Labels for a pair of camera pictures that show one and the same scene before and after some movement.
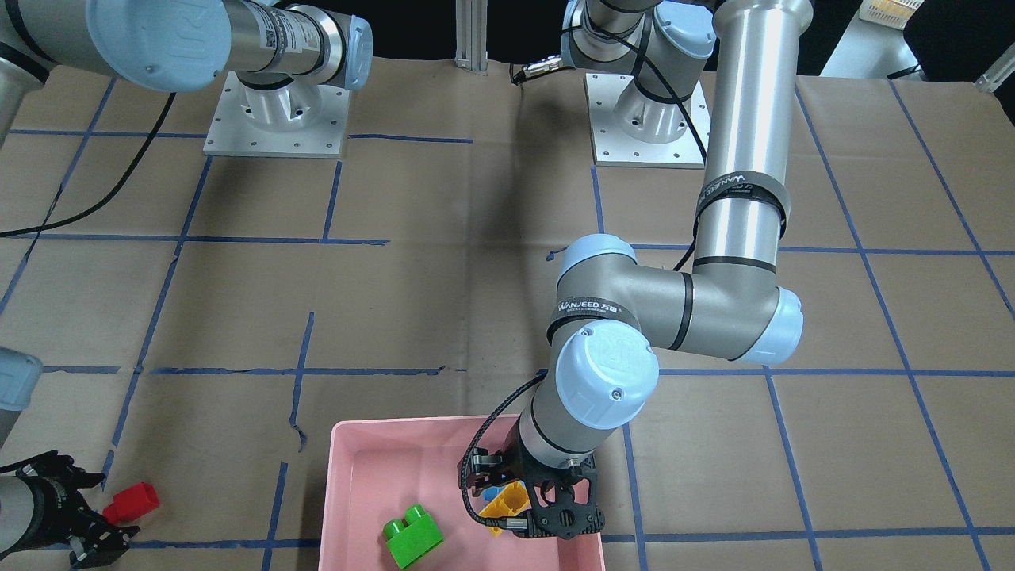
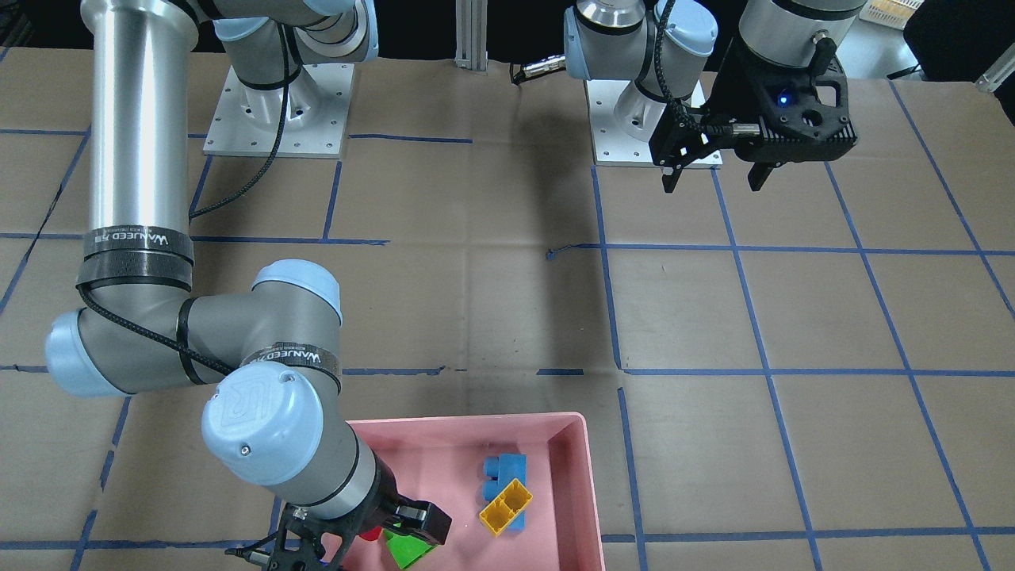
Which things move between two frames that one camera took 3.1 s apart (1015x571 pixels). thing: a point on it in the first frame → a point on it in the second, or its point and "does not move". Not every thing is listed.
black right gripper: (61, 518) → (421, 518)
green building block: (417, 535) does not move
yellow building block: (508, 502) does not move
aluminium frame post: (471, 24) does not move
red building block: (132, 503) → (372, 534)
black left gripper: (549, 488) → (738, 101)
